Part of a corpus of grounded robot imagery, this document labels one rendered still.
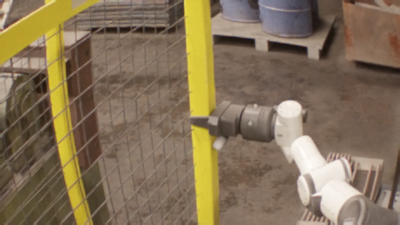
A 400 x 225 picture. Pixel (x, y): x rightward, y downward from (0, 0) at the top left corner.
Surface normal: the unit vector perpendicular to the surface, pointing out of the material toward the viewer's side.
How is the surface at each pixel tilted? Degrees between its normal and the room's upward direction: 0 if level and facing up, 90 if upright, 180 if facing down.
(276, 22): 90
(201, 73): 90
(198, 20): 90
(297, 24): 90
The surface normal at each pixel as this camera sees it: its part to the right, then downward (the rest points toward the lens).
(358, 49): -0.33, 0.43
